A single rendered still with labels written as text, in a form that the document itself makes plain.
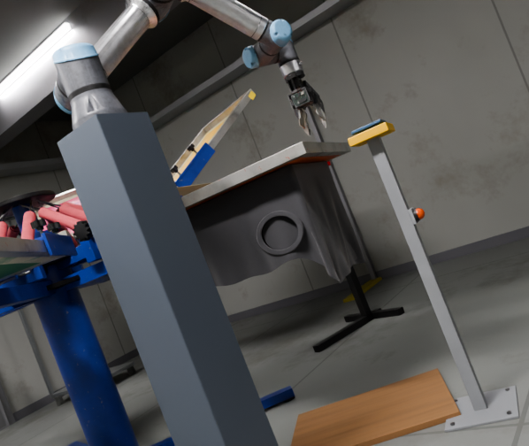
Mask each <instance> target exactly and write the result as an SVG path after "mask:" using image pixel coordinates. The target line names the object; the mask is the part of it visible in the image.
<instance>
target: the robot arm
mask: <svg viewBox="0 0 529 446"><path fill-rule="evenodd" d="M179 1H181V2H184V1H188V2H189V3H191V4H193V5H195V6H196V7H198V8H200V9H202V10H203V11H205V12H208V13H209V14H210V15H212V16H214V17H216V18H217V19H220V20H222V21H223V22H225V23H227V24H228V25H230V26H231V27H234V28H236V29H237V30H239V31H241V32H243V33H244V34H246V35H248V36H250V37H251V38H253V39H255V40H257V43H256V44H255V45H250V46H249V47H246V48H245V49H244V50H243V53H242V57H243V61H244V64H245V66H247V67H248V68H249V69H253V68H259V67H262V66H266V65H273V64H277V63H278V65H279V67H280V71H281V73H282V76H283V78H284V79H285V81H286V83H287V84H288V86H289V88H290V90H291V94H289V95H287V96H288V99H289V101H290V99H291V101H290V103H291V102H292V103H291V105H292V104H293V105H292V108H293V109H294V110H295V115H296V117H297V118H298V119H299V124H300V126H301V127H302V128H303V130H304V132H305V133H306V134H307V135H311V130H310V129H309V123H308V122H307V117H308V116H307V113H306V112H304V111H303V110H302V109H304V110H306V107H308V106H314V107H313V111H314V112H315V113H317V114H318V117H319V118H320V119H321V121H322V125H323V126H324V128H326V113H325V108H324V105H323V102H322V100H321V99H320V96H319V94H318V93H317V92H316V91H315V90H314V89H313V87H312V86H311V85H310V84H309V83H308V82H307V81H302V80H301V79H302V78H303V77H304V76H305V74H304V72H303V67H302V64H303V62H300V59H299V57H298V55H297V53H296V50H295V46H294V43H293V41H292V39H291V37H292V34H293V31H292V27H291V26H290V25H289V23H288V22H286V21H285V20H284V19H277V20H275V21H274V22H272V21H271V20H269V19H268V18H266V17H264V16H263V15H261V14H259V13H257V12H255V11H253V10H252V9H250V8H249V7H247V6H246V5H244V4H242V3H240V2H238V1H236V0H179ZM172 4H173V0H126V9H125V10H124V11H123V12H122V13H121V14H120V15H119V17H118V18H117V19H116V20H115V21H114V23H113V24H112V25H111V26H110V28H109V29H108V30H107V31H106V32H105V33H104V35H103V36H102V37H101V38H100V39H99V41H98V42H97V43H96V44H95V45H94V46H93V45H92V44H90V43H86V42H79V43H74V44H70V45H66V46H64V47H62V48H60V49H58V50H56V51H55V52H54V53H53V55H52V58H53V61H54V62H53V64H55V67H56V68H57V79H56V85H55V88H54V92H53V93H54V98H55V101H56V103H57V106H58V107H59V108H60V109H61V110H62V111H64V112H66V113H68V114H71V115H72V123H73V130H74V129H76V128H77V127H79V126H80V125H81V124H83V123H84V122H86V121H87V120H88V119H90V118H91V117H93V116H94V115H95V114H102V113H124V112H127V110H126V109H125V108H124V107H123V106H122V104H121V103H120V101H119V100H118V99H117V97H115V96H114V95H113V93H112V90H111V86H110V83H109V82H108V79H107V78H108V76H109V75H110V74H111V72H112V71H113V70H114V69H115V68H116V66H117V65H118V64H119V62H120V61H121V60H122V59H123V58H124V56H125V55H126V54H127V53H128V52H129V51H130V50H131V48H132V47H133V46H134V45H135V43H136V42H137V41H138V40H139V38H140V37H141V36H142V35H143V33H144V32H145V31H146V30H147V28H153V27H155V26H156V25H157V24H158V23H159V22H161V21H162V20H163V19H165V17H166V16H167V15H168V13H169V11H170V8H171V6H172ZM292 100H293V101H292Z"/></svg>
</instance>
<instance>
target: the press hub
mask: <svg viewBox="0 0 529 446"><path fill-rule="evenodd" d="M55 196H56V195H55V192H54V191H52V190H41V191H35V192H31V193H27V194H24V195H18V196H15V197H13V198H10V199H7V200H4V201H2V202H1V203H0V216H1V214H2V212H4V211H7V210H8V209H9V208H10V207H11V206H12V208H11V209H10V210H9V211H8V212H7V213H8V215H7V216H6V217H9V216H13V215H14V217H15V219H16V221H17V224H18V226H19V231H20V232H22V224H23V217H24V213H25V212H27V211H29V209H28V208H27V207H24V206H21V205H19V204H24V205H26V206H29V207H30V201H31V200H32V208H34V207H36V208H37V207H40V205H39V204H38V203H40V202H37V201H36V200H42V201H45V202H50V201H51V200H53V199H54V198H55ZM40 204H41V205H44V204H43V203H40ZM69 257H70V256H65V257H62V258H59V259H56V260H54V261H51V262H49V263H47V264H44V265H42V266H46V268H47V270H48V274H46V276H47V278H45V279H43V280H40V281H37V282H42V281H52V284H50V285H49V286H46V288H47V290H48V291H50V290H53V289H55V291H56V293H55V294H52V295H50V296H46V297H44V298H40V299H36V301H35V302H34V306H35V309H36V310H37V313H38V315H39V318H40V321H41V322H42V326H43V329H44V332H45V334H46V336H47V338H48V341H49V344H50V347H51V349H52V352H53V355H54V357H55V359H56V361H57V366H58V368H59V371H60V372H61V375H62V378H63V380H64V383H65V386H66V388H67V391H68V394H69V396H70V398H71V400H72V403H73V407H74V409H75V411H76V414H77V417H78V419H79V422H80V425H81V428H82V430H83V433H84V435H85V437H86V440H87V442H88V446H139V443H138V442H137V439H136V436H135V434H134V430H133V428H132V425H131V423H130V420H129V418H128V416H127V412H126V409H125V407H124V404H123V403H122V400H121V398H120V395H119V392H118V389H117V387H116V384H115V381H114V379H113V377H112V375H111V371H110V368H109V366H108V364H107V361H106V359H105V356H104V353H103V350H102V348H101V345H100V343H99V341H98V338H97V336H96V332H95V329H94V328H93V325H92V322H91V320H90V317H89V315H88V311H87V309H86V306H85V304H84V302H83V300H82V297H81V293H80V291H79V289H78V287H77V288H73V289H70V290H67V291H66V290H65V285H68V284H70V283H72V282H75V281H78V280H79V279H80V276H79V275H75V276H73V277H70V278H67V279H65V280H62V279H63V278H64V277H66V276H68V275H71V274H73V273H72V270H71V267H70V266H69V267H67V268H64V269H60V270H58V268H57V265H56V263H57V262H59V261H61V260H63V259H65V258H69ZM34 283H36V282H34Z"/></svg>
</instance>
